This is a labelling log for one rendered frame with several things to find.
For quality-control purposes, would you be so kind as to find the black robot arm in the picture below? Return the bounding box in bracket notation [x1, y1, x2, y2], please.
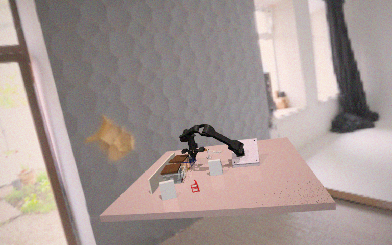
[179, 124, 245, 157]

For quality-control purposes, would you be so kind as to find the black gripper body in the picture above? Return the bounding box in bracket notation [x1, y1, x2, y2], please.
[181, 142, 205, 154]

